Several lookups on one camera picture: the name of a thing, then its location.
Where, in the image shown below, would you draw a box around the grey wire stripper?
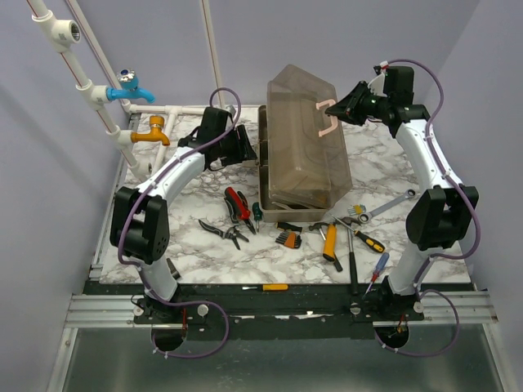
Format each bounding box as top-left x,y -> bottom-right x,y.
198,220 -> 249,250

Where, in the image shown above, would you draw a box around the orange handle screwdriver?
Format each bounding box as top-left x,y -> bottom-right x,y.
242,283 -> 289,292

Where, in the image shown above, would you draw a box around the small claw hammer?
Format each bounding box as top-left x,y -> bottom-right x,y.
309,222 -> 329,242

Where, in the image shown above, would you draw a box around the yellow black screwdriver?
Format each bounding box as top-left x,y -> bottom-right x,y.
334,216 -> 386,253

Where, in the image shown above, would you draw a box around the orange water tap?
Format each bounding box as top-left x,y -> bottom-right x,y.
130,115 -> 170,146

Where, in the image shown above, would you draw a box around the white pvc pipe frame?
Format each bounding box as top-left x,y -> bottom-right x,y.
28,1 -> 204,181

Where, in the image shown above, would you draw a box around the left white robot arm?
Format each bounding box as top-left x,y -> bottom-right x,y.
110,107 -> 253,323

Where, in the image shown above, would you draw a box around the blue red screwdriver right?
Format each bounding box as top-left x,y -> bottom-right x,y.
362,252 -> 390,300

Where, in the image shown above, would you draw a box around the red black pliers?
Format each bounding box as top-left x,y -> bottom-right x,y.
224,187 -> 257,234

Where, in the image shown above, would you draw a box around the green stubby screwdriver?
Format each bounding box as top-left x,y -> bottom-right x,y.
252,202 -> 262,232

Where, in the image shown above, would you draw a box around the metal socket wrench bar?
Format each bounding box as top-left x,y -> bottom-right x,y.
166,258 -> 181,280

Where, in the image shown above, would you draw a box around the blue water tap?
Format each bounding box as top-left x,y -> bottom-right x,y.
105,69 -> 155,104

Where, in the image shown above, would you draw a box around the beige translucent tool box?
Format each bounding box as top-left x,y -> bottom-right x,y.
257,65 -> 352,223

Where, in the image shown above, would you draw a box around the black handle long hammer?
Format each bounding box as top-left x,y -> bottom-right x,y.
335,217 -> 359,296

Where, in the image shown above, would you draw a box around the silver ratchet wrench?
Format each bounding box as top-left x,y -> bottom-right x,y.
358,189 -> 417,225

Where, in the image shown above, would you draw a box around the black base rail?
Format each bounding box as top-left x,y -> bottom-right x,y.
66,283 -> 489,346

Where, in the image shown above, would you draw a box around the orange hex key set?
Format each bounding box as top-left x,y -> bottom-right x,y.
275,222 -> 303,249

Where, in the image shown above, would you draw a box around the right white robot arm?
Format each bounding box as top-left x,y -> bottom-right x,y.
325,59 -> 481,320

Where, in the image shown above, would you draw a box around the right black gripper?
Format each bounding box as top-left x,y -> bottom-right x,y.
327,81 -> 391,127

